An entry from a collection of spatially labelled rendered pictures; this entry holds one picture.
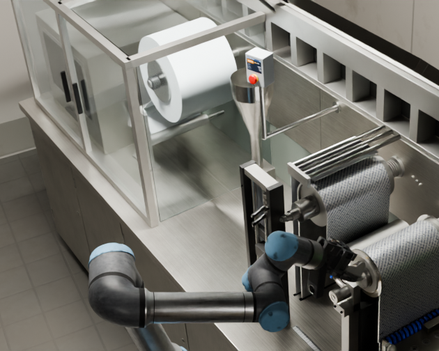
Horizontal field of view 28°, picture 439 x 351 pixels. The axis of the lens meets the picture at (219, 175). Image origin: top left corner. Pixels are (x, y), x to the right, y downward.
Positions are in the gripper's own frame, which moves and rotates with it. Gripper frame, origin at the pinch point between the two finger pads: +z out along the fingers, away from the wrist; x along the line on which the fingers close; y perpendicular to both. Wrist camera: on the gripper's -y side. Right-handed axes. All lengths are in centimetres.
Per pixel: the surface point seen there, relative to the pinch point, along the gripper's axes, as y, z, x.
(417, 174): 30.4, 22.7, 16.7
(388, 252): 9.8, 5.4, -1.7
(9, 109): -77, 57, 320
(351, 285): -4.4, 4.8, 2.5
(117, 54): 14, -35, 103
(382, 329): -11.5, 17.2, -5.7
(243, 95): 23, -8, 69
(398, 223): 14.9, 23.1, 13.4
